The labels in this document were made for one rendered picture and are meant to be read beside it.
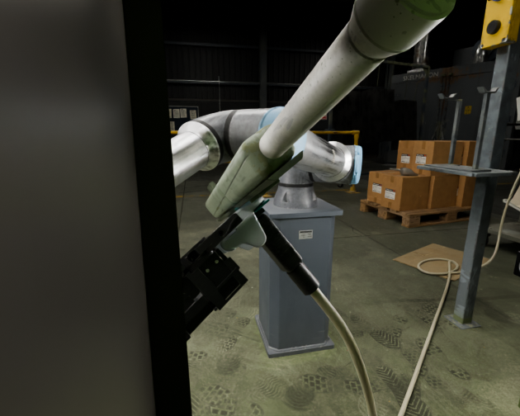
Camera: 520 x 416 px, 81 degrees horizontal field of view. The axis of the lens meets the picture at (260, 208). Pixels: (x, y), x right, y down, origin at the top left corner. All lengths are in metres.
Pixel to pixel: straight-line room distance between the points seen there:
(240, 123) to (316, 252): 0.76
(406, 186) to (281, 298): 2.49
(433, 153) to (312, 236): 2.66
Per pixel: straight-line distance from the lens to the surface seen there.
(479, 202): 1.74
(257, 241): 0.42
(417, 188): 3.68
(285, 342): 1.46
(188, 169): 0.63
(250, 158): 0.28
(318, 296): 0.49
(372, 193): 3.95
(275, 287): 1.32
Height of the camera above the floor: 0.94
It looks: 13 degrees down
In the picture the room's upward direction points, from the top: straight up
